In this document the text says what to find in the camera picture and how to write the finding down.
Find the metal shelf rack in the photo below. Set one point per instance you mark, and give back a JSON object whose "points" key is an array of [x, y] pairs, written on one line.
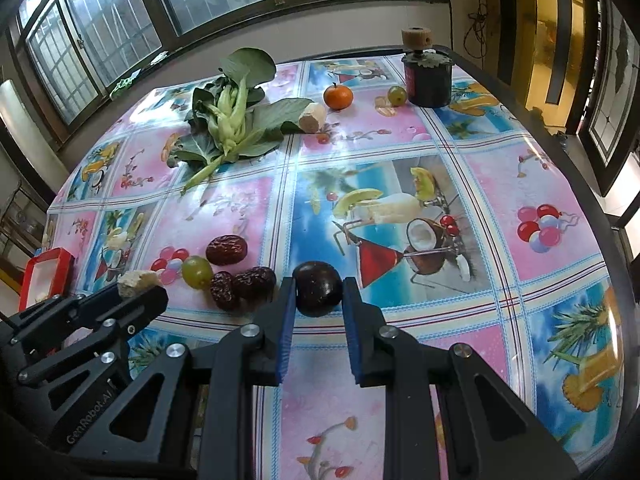
{"points": [[22, 225]]}

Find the peeled sugarcane piece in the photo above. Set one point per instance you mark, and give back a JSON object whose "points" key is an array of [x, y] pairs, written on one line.
{"points": [[137, 280], [312, 116]]}

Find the wooden spool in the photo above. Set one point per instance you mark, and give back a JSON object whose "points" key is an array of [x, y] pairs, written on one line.
{"points": [[416, 37]]}

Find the red rimmed tray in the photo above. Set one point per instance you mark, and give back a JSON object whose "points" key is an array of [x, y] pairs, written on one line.
{"points": [[45, 265]]}

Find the orange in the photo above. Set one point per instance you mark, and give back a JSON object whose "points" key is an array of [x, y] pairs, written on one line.
{"points": [[338, 96]]}

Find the dark purple plum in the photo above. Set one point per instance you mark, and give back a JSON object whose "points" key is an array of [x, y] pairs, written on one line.
{"points": [[317, 287]]}

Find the printed fruit tablecloth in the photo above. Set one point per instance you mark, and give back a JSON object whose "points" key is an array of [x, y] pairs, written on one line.
{"points": [[500, 170]]}

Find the dark round jar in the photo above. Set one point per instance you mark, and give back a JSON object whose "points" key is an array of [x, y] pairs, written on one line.
{"points": [[427, 80]]}

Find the green grape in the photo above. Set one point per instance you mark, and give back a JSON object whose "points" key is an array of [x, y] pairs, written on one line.
{"points": [[397, 95], [196, 271]]}

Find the glass panel door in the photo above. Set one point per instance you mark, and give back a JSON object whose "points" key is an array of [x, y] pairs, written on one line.
{"points": [[615, 75]]}

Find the dark wooden chair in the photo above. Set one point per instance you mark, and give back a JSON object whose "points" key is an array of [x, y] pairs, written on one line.
{"points": [[560, 25]]}

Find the green bok choy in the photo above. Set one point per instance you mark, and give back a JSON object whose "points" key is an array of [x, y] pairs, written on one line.
{"points": [[235, 110]]}

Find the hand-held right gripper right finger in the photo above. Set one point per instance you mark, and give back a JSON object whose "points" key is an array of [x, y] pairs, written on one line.
{"points": [[352, 330]]}

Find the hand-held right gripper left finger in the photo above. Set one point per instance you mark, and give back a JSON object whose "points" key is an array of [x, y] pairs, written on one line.
{"points": [[286, 330]]}

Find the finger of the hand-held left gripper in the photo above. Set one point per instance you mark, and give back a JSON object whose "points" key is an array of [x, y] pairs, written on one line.
{"points": [[50, 312], [140, 310]]}

